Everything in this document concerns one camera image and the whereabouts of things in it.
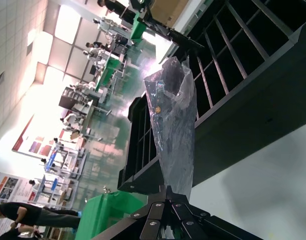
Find grey antistatic bag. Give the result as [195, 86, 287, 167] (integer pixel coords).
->
[143, 55, 197, 201]

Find man black shirt khaki trousers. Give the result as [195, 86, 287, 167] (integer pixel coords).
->
[0, 223, 43, 240]

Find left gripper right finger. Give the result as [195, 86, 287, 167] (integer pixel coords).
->
[167, 189, 264, 240]

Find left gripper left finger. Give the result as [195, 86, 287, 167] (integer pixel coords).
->
[92, 185, 172, 240]

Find blue white shelf rack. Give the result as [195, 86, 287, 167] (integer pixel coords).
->
[44, 146, 86, 181]

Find green tablecloth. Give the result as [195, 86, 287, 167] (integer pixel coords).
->
[75, 192, 149, 240]

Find red-topped wall poster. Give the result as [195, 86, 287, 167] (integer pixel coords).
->
[0, 171, 36, 208]

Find green top workbench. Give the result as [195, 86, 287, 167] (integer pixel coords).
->
[129, 16, 146, 45]
[94, 53, 130, 92]

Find man black shirt grey trousers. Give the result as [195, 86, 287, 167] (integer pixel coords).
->
[0, 201, 83, 230]

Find red-framed picture poster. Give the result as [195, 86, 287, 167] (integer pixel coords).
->
[12, 114, 56, 156]

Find black slotted container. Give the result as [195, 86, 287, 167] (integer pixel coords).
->
[117, 0, 306, 195]

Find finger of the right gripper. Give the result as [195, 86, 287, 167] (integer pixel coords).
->
[142, 16, 175, 35]

